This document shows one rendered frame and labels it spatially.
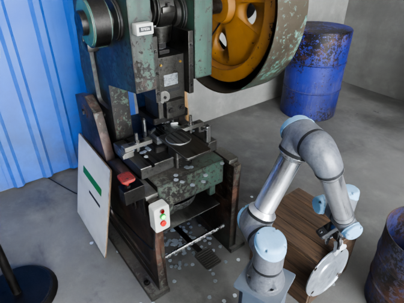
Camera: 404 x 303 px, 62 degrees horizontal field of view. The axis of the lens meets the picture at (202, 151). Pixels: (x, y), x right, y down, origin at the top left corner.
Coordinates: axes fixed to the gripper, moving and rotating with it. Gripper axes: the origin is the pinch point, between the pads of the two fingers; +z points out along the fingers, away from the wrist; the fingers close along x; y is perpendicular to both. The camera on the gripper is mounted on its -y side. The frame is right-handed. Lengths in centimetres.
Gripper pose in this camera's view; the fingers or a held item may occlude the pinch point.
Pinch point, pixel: (329, 248)
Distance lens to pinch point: 175.4
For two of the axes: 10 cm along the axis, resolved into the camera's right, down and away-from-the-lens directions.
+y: 9.6, -1.4, 2.3
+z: 0.0, 8.5, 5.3
